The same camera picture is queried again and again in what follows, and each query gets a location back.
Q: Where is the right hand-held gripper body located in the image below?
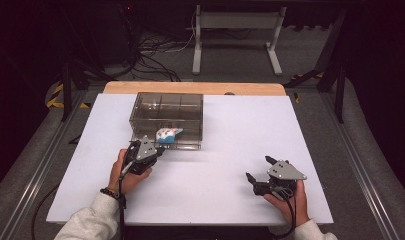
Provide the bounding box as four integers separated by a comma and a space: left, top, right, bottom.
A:
252, 159, 308, 201

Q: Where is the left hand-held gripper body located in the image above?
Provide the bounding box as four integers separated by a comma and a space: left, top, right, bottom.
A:
122, 134, 162, 177

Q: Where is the white and blue plush toy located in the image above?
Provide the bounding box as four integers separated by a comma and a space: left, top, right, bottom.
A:
155, 126, 184, 145

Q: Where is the transparent grey drawer box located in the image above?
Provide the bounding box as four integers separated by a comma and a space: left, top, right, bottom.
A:
128, 91, 204, 151

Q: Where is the person's left hand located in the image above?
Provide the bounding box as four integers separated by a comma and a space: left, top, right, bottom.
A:
107, 148, 154, 196

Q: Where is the person's right hand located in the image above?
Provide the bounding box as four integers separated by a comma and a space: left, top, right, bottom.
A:
263, 180, 311, 228

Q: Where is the white table board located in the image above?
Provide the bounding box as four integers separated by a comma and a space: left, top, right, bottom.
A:
45, 93, 334, 227

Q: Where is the black metal stand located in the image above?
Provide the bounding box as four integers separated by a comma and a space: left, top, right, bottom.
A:
283, 6, 349, 124
59, 6, 106, 123

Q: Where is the yellow black hazard tape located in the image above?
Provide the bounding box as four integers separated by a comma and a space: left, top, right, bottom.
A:
289, 71, 324, 82
45, 82, 91, 110

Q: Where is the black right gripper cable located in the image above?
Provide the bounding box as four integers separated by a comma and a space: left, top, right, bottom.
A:
271, 187, 300, 240

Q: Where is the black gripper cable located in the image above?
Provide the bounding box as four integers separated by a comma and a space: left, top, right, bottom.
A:
118, 159, 138, 240
271, 187, 300, 240

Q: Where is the dark beaded bracelet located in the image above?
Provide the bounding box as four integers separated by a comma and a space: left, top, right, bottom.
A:
99, 187, 122, 201

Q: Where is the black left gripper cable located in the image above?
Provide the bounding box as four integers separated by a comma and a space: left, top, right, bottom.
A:
118, 159, 138, 240

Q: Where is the aluminium rail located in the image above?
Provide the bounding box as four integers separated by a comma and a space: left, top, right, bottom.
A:
318, 91, 404, 240
0, 91, 88, 240

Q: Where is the bundle of black cables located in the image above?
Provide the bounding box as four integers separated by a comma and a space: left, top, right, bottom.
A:
118, 3, 183, 83

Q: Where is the black cable loop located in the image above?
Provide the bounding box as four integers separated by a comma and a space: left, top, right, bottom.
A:
31, 182, 62, 240

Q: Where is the white cable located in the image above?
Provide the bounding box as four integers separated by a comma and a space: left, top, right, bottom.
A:
141, 11, 198, 54

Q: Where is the white metal desk frame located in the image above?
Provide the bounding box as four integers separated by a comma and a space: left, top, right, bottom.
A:
192, 4, 288, 76

